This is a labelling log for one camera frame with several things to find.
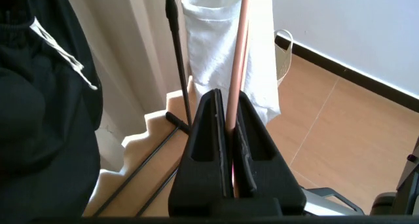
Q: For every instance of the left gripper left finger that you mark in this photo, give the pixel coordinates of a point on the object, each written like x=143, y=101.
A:
x=203, y=175

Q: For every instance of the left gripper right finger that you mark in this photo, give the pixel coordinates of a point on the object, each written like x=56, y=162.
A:
x=265, y=175

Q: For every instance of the white printed t-shirt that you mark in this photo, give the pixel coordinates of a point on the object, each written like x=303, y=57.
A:
x=209, y=47

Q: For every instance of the black shorts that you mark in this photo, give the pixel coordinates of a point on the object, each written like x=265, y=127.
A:
x=39, y=119

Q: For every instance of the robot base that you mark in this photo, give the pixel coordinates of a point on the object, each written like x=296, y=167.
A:
x=327, y=204

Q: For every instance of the white laundry basket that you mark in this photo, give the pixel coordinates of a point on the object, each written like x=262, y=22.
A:
x=283, y=60

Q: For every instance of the black clothes rack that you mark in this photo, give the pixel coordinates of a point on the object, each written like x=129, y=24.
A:
x=172, y=14

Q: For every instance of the white curtain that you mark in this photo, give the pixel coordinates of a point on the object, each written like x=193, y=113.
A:
x=131, y=53

